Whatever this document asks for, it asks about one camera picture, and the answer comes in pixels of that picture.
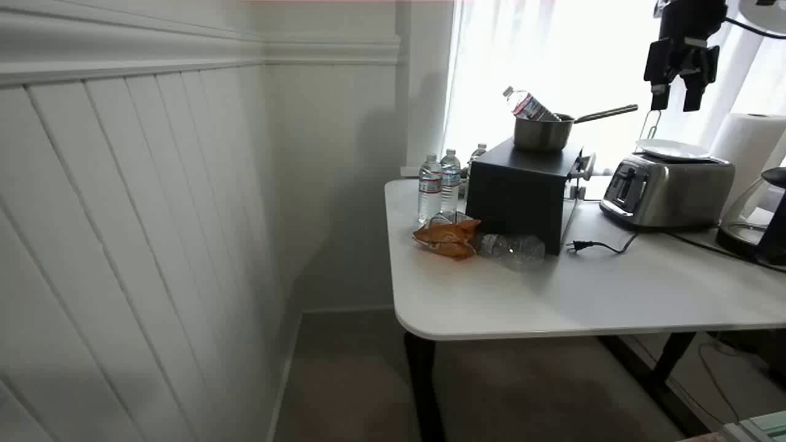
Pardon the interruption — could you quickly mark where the black glass kettle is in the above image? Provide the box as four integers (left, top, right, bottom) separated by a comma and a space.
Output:
714, 166, 786, 270

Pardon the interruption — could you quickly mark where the white paper towel roll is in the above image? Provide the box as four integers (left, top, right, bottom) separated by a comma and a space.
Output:
708, 112, 786, 226

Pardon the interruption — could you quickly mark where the orange snack bag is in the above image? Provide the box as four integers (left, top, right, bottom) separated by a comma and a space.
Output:
410, 212, 484, 263

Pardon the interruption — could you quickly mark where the silver slot toaster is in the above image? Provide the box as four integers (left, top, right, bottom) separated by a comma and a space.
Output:
597, 151, 738, 233

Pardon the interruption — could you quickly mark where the metal saucepan with handle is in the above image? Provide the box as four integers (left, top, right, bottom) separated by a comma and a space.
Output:
512, 102, 642, 157

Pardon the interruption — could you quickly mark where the red and white carton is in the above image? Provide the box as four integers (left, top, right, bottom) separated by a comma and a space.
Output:
508, 92, 565, 125

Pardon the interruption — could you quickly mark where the white plate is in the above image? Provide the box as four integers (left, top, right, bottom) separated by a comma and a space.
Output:
633, 137, 714, 166

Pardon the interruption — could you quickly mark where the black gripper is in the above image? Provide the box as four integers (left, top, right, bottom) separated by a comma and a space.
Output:
642, 0, 730, 115

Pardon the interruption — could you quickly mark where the white sheer curtain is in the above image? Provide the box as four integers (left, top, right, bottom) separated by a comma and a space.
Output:
439, 0, 786, 179

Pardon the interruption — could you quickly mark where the black power cord with plug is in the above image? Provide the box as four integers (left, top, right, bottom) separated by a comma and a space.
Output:
567, 232, 642, 259

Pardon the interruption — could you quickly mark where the crumpled clear plastic wrapper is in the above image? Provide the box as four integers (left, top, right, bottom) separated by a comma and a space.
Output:
476, 232, 550, 272

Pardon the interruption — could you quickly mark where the black toaster oven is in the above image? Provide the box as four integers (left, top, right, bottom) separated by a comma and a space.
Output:
465, 137, 600, 259

